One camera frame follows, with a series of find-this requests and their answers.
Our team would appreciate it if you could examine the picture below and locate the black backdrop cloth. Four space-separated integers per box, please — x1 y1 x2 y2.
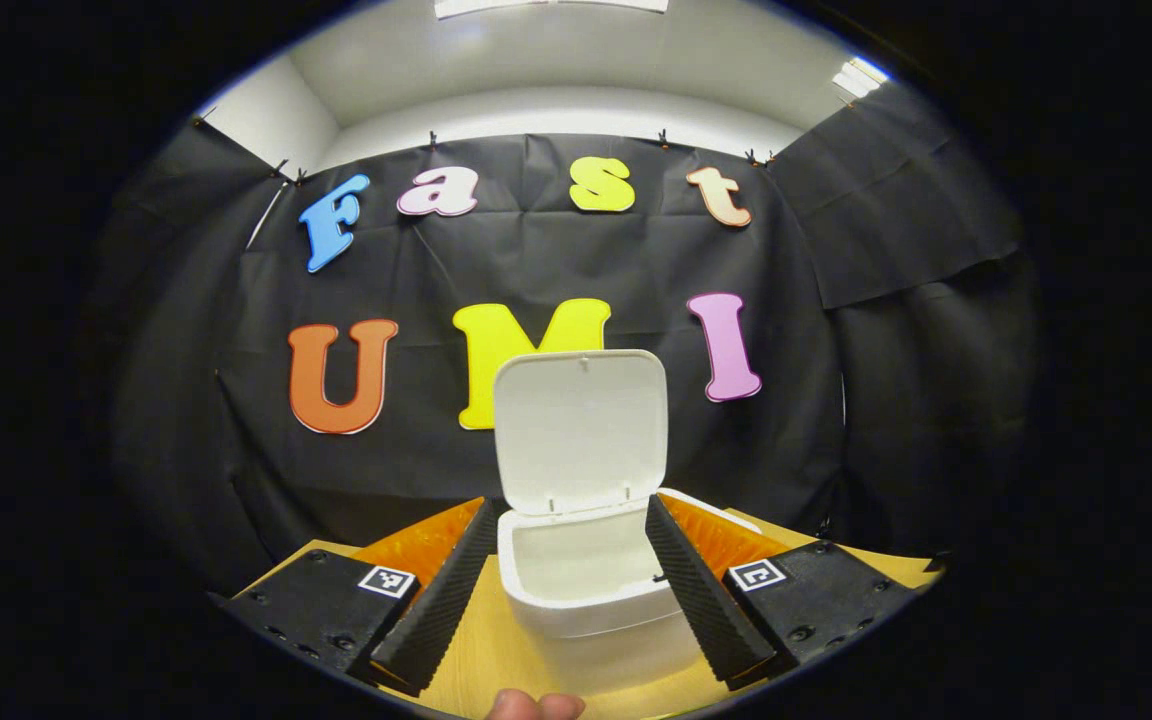
96 85 1042 591

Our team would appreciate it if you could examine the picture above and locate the wooden desktop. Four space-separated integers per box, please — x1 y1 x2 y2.
236 510 942 720

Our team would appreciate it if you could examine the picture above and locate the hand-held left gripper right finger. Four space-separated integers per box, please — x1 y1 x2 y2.
644 493 922 691

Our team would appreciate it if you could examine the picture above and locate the white desktop garbage bin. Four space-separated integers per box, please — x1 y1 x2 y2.
492 349 762 693

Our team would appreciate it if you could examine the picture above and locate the long ceiling light panel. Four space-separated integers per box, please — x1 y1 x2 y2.
434 0 670 19

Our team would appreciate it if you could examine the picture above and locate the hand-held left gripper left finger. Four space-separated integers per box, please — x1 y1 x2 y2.
211 497 500 698

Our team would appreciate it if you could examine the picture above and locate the small ceiling light panel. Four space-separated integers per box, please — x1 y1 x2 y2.
831 57 889 99

